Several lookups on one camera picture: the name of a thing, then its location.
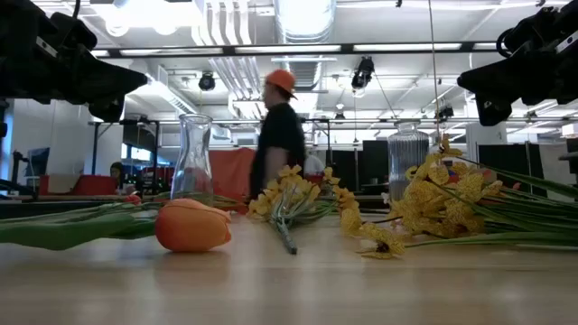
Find yellow veined flower spray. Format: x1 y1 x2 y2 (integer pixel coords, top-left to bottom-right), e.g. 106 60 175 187
340 133 578 261

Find large orange artificial tulip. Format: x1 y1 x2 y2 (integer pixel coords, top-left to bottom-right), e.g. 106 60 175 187
0 198 233 253

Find black partition panel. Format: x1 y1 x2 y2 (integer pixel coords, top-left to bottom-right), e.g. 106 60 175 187
331 139 390 193
477 143 543 181

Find red storage bin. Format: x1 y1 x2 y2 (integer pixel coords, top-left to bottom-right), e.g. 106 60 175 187
39 173 119 197

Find beige box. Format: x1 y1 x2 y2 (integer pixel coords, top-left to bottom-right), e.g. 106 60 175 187
47 173 81 195

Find black overhead light beam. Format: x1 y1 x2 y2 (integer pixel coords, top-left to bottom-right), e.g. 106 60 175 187
89 42 502 59

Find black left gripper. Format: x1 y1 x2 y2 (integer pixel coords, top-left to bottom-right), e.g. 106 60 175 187
53 47 150 122

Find yellow flower bunch grassy leaves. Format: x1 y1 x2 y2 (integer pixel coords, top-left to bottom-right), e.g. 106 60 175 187
246 164 361 256

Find dark computer monitor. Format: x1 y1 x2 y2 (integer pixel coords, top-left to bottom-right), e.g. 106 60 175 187
25 146 51 178

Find smooth clear glass carafe vase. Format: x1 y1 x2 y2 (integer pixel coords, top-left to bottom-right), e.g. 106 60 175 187
170 113 214 207

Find orange-red cloth cover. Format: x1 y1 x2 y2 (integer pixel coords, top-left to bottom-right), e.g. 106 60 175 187
210 147 257 199

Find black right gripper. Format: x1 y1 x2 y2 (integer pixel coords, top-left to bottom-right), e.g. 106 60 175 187
456 49 561 128

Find ribbed clear glass vase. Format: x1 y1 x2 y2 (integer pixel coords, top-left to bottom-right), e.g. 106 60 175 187
387 120 430 203

